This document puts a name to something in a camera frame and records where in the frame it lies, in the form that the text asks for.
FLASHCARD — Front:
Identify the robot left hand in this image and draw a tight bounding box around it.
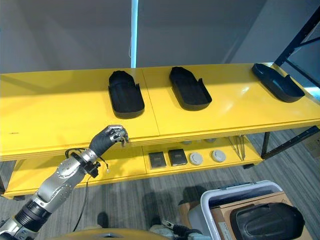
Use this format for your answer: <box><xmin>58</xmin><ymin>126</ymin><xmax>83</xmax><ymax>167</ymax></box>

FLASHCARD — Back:
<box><xmin>88</xmin><ymin>124</ymin><xmax>130</xmax><ymax>159</ymax></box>

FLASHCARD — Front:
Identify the yellow metal shelf unit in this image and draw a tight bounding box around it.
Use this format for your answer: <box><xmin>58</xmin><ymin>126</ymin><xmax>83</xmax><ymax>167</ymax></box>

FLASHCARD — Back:
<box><xmin>0</xmin><ymin>61</ymin><xmax>320</xmax><ymax>200</ymax></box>

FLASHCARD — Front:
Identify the white plastic box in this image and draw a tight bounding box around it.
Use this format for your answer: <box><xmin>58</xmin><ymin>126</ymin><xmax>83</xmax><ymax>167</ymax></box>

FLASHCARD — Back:
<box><xmin>200</xmin><ymin>180</ymin><xmax>320</xmax><ymax>240</ymax></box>

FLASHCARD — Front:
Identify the black sole-shaped part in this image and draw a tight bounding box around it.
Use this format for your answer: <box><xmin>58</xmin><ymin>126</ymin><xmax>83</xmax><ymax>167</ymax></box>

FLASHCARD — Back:
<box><xmin>251</xmin><ymin>63</ymin><xmax>306</xmax><ymax>104</ymax></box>
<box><xmin>169</xmin><ymin>66</ymin><xmax>213</xmax><ymax>112</ymax></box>
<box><xmin>108</xmin><ymin>70</ymin><xmax>146</xmax><ymax>120</ymax></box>
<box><xmin>229</xmin><ymin>202</ymin><xmax>306</xmax><ymax>240</ymax></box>

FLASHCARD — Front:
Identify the dark grey square block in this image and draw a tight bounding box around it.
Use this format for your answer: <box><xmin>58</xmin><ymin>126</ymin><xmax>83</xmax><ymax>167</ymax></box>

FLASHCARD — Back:
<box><xmin>148</xmin><ymin>152</ymin><xmax>168</xmax><ymax>169</ymax></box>
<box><xmin>167</xmin><ymin>149</ymin><xmax>187</xmax><ymax>167</ymax></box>

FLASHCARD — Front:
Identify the yellow robot torso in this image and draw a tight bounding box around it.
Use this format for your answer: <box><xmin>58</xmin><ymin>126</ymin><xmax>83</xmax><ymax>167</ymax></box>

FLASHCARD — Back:
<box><xmin>48</xmin><ymin>227</ymin><xmax>161</xmax><ymax>240</ymax></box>

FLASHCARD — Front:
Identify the grey round disc part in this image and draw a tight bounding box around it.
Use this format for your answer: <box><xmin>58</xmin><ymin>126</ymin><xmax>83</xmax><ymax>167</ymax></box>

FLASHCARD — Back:
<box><xmin>210</xmin><ymin>149</ymin><xmax>227</xmax><ymax>163</ymax></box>
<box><xmin>189</xmin><ymin>152</ymin><xmax>205</xmax><ymax>166</ymax></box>

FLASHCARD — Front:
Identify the light blue vertical strip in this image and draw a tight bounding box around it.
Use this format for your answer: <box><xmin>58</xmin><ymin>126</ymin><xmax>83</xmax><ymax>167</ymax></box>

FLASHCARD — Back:
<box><xmin>130</xmin><ymin>0</ymin><xmax>139</xmax><ymax>69</ymax></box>

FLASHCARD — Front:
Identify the thin metal rods bundle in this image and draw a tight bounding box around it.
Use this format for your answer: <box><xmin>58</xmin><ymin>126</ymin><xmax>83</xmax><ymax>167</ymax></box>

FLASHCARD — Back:
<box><xmin>227</xmin><ymin>133</ymin><xmax>247</xmax><ymax>161</ymax></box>

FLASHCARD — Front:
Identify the brown cardboard sheet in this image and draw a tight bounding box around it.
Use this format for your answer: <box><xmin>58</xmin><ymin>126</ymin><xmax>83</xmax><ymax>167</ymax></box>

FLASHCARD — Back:
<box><xmin>210</xmin><ymin>191</ymin><xmax>320</xmax><ymax>240</ymax></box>

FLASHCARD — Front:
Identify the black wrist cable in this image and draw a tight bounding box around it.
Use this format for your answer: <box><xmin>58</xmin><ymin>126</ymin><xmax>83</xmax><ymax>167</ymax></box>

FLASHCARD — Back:
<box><xmin>64</xmin><ymin>147</ymin><xmax>111</xmax><ymax>232</ymax></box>

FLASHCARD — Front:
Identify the black steel rack frame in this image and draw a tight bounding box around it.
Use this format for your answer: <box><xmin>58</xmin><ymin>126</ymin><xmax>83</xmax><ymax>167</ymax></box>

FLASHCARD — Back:
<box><xmin>259</xmin><ymin>0</ymin><xmax>320</xmax><ymax>161</ymax></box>

